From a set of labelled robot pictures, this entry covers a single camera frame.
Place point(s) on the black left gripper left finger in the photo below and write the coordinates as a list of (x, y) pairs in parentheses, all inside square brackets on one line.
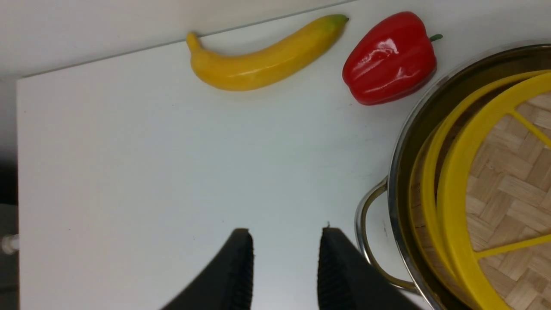
[(226, 283)]

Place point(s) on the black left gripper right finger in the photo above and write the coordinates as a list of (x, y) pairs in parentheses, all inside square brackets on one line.
[(346, 281)]

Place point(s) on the yellow-rimmed bamboo steamer basket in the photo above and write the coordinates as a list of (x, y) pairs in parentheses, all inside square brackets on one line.
[(426, 193)]

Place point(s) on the yellow-rimmed bamboo steamer lid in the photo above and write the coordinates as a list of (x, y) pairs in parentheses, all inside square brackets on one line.
[(503, 193)]

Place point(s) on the stainless steel pot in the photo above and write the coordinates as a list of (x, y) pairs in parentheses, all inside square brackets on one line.
[(443, 95)]

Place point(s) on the yellow toy banana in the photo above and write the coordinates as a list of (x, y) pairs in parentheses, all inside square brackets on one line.
[(270, 65)]

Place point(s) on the red toy bell pepper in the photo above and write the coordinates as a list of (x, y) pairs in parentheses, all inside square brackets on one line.
[(393, 60)]

